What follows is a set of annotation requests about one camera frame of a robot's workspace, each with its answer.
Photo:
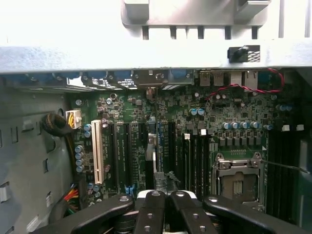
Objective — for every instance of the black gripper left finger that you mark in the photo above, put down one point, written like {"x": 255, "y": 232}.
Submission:
{"x": 148, "y": 214}

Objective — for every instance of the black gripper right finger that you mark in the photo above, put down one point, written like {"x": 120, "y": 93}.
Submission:
{"x": 192, "y": 217}

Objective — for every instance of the metal CPU socket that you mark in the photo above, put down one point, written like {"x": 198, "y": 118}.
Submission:
{"x": 234, "y": 185}

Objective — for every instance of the black expansion slot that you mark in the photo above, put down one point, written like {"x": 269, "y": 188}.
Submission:
{"x": 128, "y": 151}
{"x": 114, "y": 156}

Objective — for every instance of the blue expansion slot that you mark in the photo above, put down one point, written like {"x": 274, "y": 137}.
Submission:
{"x": 160, "y": 136}

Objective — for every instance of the white expansion slot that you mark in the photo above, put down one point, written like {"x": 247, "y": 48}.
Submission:
{"x": 98, "y": 151}

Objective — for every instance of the green motherboard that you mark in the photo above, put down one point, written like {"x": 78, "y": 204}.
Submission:
{"x": 182, "y": 112}

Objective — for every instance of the socket locking lever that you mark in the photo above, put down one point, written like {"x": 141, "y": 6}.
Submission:
{"x": 285, "y": 167}

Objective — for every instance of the white power connector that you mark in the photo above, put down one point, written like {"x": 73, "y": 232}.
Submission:
{"x": 74, "y": 118}

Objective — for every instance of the grey power supply unit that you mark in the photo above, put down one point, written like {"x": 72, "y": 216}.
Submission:
{"x": 24, "y": 146}

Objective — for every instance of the open black PC case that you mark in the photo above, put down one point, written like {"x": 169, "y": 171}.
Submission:
{"x": 146, "y": 56}

